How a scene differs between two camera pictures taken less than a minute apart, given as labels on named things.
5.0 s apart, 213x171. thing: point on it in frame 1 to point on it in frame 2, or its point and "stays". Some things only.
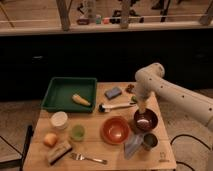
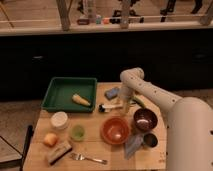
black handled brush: [106, 108] stays
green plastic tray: [69, 94] stays
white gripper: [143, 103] to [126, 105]
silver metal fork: [80, 157] stays
